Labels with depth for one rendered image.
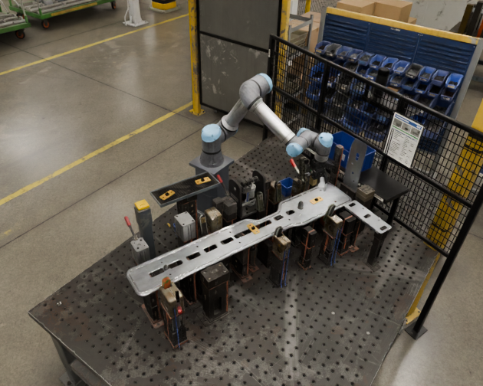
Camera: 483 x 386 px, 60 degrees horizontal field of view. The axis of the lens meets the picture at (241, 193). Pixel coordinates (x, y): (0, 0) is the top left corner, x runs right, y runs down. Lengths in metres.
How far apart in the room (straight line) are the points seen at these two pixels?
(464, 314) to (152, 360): 2.36
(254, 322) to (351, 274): 0.67
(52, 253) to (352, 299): 2.45
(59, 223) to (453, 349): 3.30
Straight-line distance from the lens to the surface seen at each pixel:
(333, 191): 2.67
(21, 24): 8.66
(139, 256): 2.20
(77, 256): 3.75
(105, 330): 2.36
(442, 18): 8.90
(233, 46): 4.87
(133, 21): 9.11
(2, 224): 4.31
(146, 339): 2.28
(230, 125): 2.59
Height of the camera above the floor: 2.60
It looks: 38 degrees down
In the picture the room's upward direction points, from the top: 2 degrees clockwise
